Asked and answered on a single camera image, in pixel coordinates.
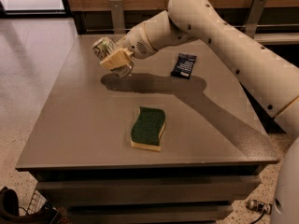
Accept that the silver green 7up can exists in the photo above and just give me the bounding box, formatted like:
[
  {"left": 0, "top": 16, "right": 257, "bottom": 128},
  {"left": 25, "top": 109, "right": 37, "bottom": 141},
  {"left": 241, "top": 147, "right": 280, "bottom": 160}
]
[{"left": 93, "top": 36, "right": 134, "bottom": 77}]

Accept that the right metal wall bracket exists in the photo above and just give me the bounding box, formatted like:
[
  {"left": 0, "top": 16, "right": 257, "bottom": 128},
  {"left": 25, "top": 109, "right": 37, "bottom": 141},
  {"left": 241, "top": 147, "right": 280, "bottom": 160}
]
[{"left": 241, "top": 0, "right": 267, "bottom": 39}]

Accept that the dark blue snack packet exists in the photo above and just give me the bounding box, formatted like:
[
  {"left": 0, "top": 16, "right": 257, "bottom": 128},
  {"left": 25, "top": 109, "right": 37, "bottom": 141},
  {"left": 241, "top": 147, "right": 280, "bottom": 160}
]
[{"left": 170, "top": 53, "right": 197, "bottom": 79}]

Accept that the grey table drawer cabinet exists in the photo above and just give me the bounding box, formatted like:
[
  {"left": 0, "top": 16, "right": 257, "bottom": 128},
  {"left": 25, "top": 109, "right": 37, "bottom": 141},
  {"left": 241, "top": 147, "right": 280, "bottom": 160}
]
[{"left": 36, "top": 166, "right": 261, "bottom": 224}]

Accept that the window with dark frame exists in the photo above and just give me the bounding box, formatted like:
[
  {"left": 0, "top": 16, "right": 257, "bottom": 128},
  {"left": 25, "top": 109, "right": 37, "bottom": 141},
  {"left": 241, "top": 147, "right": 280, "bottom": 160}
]
[{"left": 0, "top": 0, "right": 70, "bottom": 17}]

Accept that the wire mesh basket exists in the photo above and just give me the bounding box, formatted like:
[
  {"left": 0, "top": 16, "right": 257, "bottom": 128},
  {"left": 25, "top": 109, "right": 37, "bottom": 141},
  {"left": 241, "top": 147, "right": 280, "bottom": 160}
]
[{"left": 26, "top": 189, "right": 46, "bottom": 215}]

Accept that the left metal wall bracket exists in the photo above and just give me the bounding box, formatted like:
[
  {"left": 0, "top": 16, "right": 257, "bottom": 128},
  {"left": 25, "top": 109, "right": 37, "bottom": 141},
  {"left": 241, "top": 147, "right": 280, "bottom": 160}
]
[{"left": 109, "top": 0, "right": 126, "bottom": 34}]

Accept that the metal wall bracket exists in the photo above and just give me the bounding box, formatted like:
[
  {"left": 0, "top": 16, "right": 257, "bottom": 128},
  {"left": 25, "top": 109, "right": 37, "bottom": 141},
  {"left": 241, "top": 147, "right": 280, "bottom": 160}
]
[
  {"left": 109, "top": 0, "right": 126, "bottom": 34},
  {"left": 241, "top": 0, "right": 267, "bottom": 39}
]

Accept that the black white power strip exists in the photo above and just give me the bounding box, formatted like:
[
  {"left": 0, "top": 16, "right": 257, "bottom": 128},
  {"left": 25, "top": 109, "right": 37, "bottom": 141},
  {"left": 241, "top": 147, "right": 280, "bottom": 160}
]
[{"left": 247, "top": 200, "right": 272, "bottom": 215}]

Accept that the green yellow sponge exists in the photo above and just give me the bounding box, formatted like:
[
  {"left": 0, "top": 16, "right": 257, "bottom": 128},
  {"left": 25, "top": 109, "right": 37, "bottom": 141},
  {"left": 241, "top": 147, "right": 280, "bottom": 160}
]
[{"left": 130, "top": 106, "right": 166, "bottom": 152}]

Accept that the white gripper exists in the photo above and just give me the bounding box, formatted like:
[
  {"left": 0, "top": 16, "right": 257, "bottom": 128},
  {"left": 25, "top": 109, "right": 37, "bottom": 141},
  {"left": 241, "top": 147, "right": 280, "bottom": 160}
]
[{"left": 100, "top": 22, "right": 157, "bottom": 70}]

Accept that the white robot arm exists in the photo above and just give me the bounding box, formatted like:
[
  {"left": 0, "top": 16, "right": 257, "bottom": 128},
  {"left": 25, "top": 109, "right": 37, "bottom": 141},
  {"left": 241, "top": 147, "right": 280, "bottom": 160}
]
[{"left": 93, "top": 0, "right": 299, "bottom": 224}]

